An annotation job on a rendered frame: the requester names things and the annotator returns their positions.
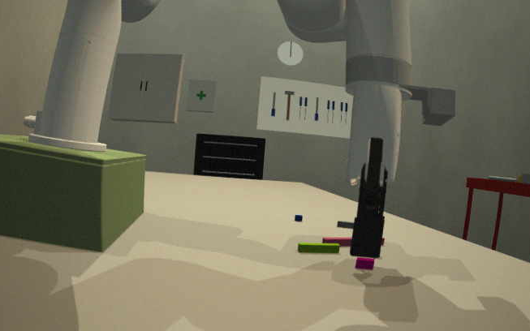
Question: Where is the lime green rod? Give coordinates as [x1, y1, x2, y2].
[298, 243, 340, 253]

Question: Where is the small magenta block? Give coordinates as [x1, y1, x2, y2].
[355, 257, 375, 270]

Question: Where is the pink rod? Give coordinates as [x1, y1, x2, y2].
[322, 238, 385, 247]

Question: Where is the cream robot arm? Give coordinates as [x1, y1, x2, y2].
[24, 0, 455, 152]

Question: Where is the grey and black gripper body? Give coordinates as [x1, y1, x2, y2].
[345, 80, 412, 188]

